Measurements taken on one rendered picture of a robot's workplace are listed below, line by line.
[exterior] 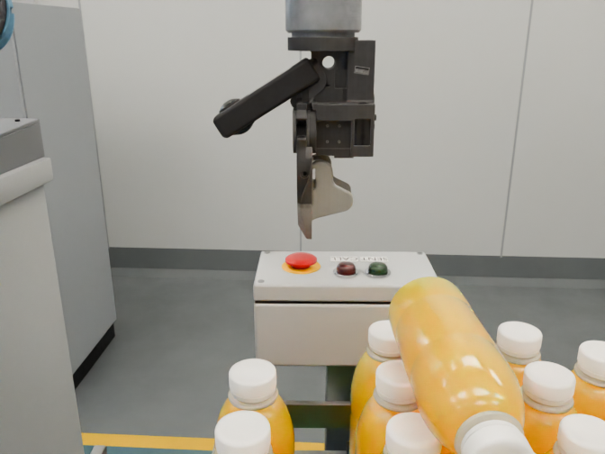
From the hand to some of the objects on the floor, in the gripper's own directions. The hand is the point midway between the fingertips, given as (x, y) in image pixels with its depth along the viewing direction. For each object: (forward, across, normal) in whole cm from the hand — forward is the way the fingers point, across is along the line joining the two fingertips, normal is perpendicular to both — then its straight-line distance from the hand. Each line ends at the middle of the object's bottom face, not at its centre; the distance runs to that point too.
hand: (302, 226), depth 63 cm
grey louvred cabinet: (+114, +156, +199) cm, 277 cm away
